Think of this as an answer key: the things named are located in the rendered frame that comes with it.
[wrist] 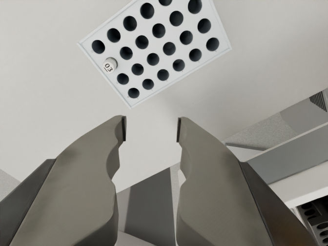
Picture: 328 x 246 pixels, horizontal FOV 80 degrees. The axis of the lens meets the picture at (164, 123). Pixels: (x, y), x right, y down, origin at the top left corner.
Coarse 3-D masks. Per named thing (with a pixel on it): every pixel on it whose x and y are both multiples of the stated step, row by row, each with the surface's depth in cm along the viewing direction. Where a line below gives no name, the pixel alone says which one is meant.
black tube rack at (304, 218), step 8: (312, 200) 20; (320, 200) 20; (296, 208) 22; (304, 208) 21; (312, 208) 21; (320, 208) 19; (304, 216) 22; (312, 216) 23; (304, 224) 24; (312, 232) 24
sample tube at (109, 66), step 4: (108, 60) 19; (112, 60) 19; (104, 64) 18; (108, 64) 18; (112, 64) 19; (116, 64) 20; (104, 68) 19; (108, 68) 19; (112, 68) 19; (108, 72) 19; (112, 72) 19
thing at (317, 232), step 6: (318, 216) 18; (324, 216) 18; (312, 222) 18; (318, 222) 18; (324, 222) 17; (312, 228) 18; (318, 228) 18; (324, 228) 18; (318, 234) 18; (324, 234) 19; (318, 240) 19; (324, 240) 19
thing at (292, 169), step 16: (320, 128) 19; (288, 144) 20; (304, 144) 19; (320, 144) 18; (256, 160) 21; (272, 160) 20; (288, 160) 19; (304, 160) 18; (320, 160) 17; (272, 176) 19; (288, 176) 18; (304, 176) 17; (320, 176) 17; (288, 192) 17; (304, 192) 16; (320, 192) 16
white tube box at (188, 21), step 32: (160, 0) 20; (192, 0) 20; (96, 32) 18; (128, 32) 18; (160, 32) 21; (192, 32) 19; (224, 32) 18; (96, 64) 20; (128, 64) 20; (160, 64) 20; (192, 64) 20; (128, 96) 22
